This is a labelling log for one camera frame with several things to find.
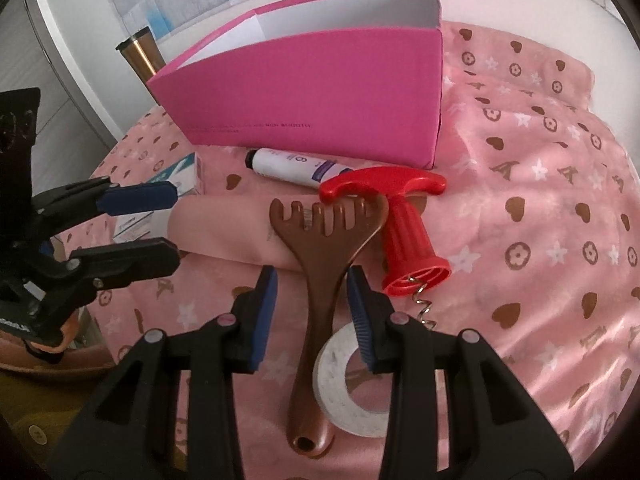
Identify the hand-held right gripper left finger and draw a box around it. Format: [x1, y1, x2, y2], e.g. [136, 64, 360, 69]
[47, 265, 279, 480]

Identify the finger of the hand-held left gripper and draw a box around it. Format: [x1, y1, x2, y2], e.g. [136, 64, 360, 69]
[30, 176, 180, 222]
[47, 237, 182, 311]

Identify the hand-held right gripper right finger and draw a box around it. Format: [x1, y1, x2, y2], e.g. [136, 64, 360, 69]
[346, 266, 576, 480]

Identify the brown hand-shaped plastic comb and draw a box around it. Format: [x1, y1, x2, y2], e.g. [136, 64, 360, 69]
[269, 196, 390, 460]

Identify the white teal medicine box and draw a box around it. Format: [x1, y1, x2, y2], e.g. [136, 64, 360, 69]
[112, 152, 206, 244]

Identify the white tape roll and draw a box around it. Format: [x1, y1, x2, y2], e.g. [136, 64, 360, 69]
[312, 321, 401, 437]

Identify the red plastic corkscrew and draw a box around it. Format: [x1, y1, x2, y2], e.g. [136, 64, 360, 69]
[319, 169, 454, 332]

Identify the white cream tube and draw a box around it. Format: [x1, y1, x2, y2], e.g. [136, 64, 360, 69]
[245, 148, 357, 191]

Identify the pink cardboard box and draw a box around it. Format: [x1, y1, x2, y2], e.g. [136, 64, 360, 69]
[146, 0, 445, 171]

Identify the pink flat packet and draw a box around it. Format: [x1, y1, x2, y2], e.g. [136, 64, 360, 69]
[167, 194, 313, 272]

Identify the grey door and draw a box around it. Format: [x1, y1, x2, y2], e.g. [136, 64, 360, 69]
[0, 0, 126, 161]

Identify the copper metal tumbler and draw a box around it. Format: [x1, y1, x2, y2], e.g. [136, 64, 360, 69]
[115, 26, 166, 82]

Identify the pink printed blanket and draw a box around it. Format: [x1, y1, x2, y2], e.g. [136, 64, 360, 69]
[89, 20, 640, 480]

